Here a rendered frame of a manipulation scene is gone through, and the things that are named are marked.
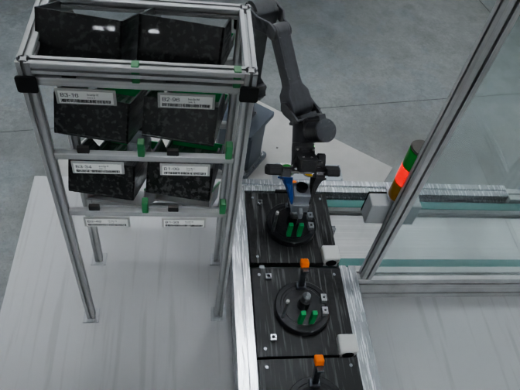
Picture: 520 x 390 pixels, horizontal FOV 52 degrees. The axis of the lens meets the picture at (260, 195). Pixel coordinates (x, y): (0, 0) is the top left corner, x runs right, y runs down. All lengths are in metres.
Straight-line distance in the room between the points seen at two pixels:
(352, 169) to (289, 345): 0.74
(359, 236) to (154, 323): 0.63
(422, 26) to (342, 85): 1.07
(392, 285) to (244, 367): 0.48
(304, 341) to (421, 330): 0.38
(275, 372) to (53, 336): 0.56
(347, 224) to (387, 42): 2.65
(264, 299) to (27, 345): 0.59
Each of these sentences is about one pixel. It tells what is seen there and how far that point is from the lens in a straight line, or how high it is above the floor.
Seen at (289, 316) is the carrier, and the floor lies 0.99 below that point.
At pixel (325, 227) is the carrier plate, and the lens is 1.51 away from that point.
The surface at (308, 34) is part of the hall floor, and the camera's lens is 3.99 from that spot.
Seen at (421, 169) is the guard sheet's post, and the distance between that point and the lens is 1.13.
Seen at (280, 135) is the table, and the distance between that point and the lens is 1.89.
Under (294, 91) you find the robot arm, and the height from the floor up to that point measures 1.33.
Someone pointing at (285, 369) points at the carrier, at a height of 0.97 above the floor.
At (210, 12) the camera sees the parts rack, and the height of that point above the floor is 1.65.
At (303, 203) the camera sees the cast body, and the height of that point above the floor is 1.11.
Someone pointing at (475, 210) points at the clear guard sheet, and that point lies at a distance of 1.32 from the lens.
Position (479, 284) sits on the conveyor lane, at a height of 0.93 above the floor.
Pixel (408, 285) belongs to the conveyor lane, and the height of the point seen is 0.93.
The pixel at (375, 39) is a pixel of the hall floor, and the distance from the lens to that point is 4.11.
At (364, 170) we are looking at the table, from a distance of 1.85.
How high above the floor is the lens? 2.16
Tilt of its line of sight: 50 degrees down
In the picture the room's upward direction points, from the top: 11 degrees clockwise
